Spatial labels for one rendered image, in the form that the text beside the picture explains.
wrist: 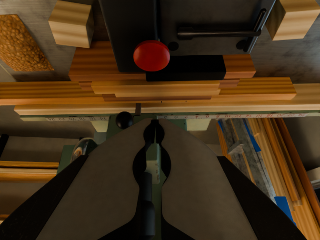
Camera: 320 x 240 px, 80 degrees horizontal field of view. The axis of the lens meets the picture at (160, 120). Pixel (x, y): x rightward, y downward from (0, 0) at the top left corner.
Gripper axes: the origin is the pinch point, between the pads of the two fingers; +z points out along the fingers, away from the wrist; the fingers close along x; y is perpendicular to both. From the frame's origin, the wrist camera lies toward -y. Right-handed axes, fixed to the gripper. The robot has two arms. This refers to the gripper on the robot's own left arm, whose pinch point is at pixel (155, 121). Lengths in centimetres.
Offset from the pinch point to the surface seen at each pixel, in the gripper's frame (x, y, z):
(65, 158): -21.9, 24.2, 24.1
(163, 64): 0.5, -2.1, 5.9
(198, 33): 3.3, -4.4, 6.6
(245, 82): 15.6, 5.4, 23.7
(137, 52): -1.6, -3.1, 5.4
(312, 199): 101, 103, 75
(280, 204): 55, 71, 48
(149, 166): -1.2, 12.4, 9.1
